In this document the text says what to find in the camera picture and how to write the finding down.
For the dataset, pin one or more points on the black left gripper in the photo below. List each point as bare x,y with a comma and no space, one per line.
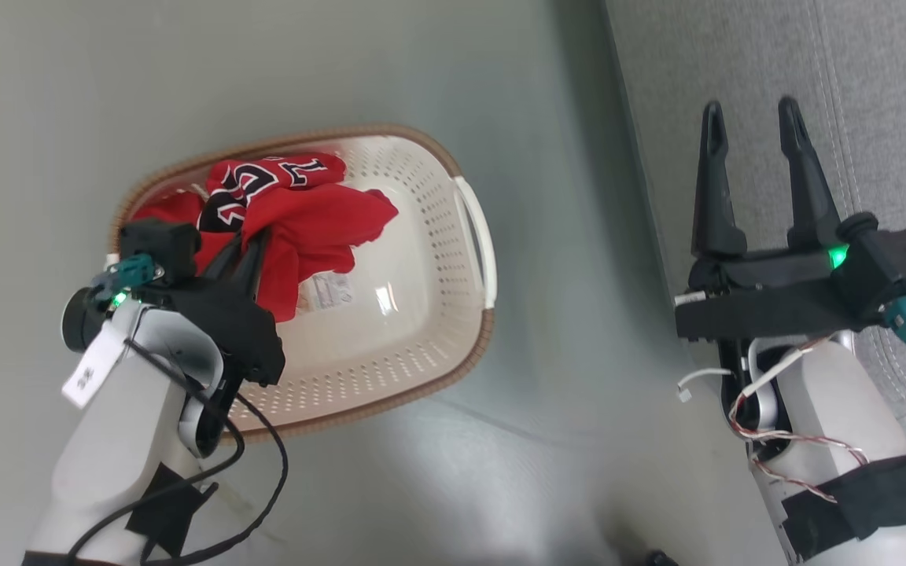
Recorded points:
241,330

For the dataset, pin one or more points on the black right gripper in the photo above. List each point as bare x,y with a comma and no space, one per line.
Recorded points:
775,303

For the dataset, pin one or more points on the red jersey garment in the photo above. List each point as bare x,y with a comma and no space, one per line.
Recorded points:
319,228

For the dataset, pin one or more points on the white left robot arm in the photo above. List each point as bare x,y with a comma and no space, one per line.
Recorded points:
123,448

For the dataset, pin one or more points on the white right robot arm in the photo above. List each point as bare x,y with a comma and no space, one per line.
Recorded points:
838,409

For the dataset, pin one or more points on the grey fabric sofa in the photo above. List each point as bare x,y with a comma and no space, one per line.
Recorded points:
736,55

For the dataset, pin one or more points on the white printed label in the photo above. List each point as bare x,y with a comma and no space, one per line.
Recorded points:
329,291

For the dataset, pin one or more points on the white perforated laundry basket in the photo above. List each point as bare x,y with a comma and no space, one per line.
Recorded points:
390,330

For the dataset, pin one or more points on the white paper tag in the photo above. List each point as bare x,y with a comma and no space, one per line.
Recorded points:
91,369

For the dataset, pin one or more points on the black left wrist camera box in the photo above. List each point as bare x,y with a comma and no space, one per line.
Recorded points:
158,248

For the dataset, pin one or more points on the teal left camera connector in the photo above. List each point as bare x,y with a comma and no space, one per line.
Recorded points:
132,275

